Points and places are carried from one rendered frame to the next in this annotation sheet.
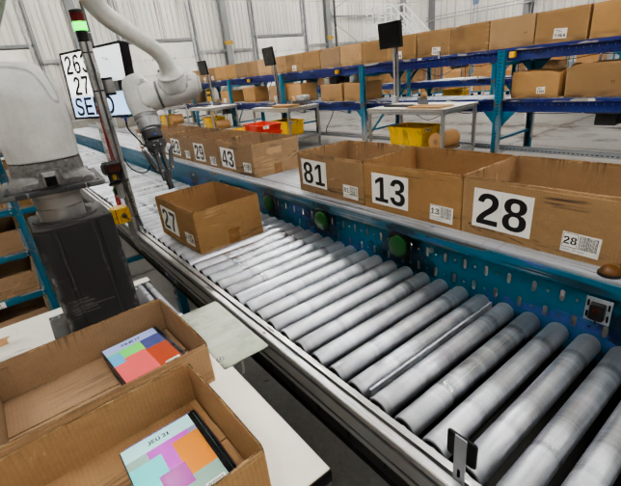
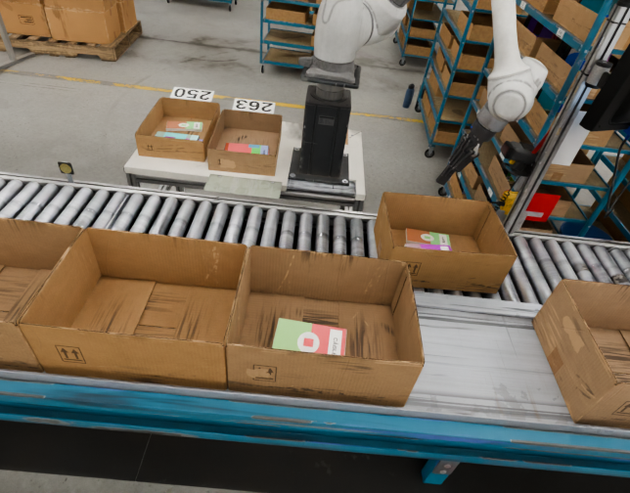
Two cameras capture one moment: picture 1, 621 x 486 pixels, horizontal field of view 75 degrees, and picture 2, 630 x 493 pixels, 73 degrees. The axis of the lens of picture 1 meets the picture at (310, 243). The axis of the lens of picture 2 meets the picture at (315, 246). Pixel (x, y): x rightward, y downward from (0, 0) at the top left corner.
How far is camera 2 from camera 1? 2.12 m
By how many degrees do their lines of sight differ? 97
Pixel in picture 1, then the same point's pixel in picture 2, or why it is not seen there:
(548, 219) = not seen: outside the picture
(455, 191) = (98, 243)
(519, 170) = (17, 336)
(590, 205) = not seen: outside the picture
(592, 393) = not seen: hidden behind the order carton
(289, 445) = (145, 165)
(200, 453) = not seen: hidden behind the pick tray
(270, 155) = (562, 330)
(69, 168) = (314, 64)
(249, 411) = (175, 167)
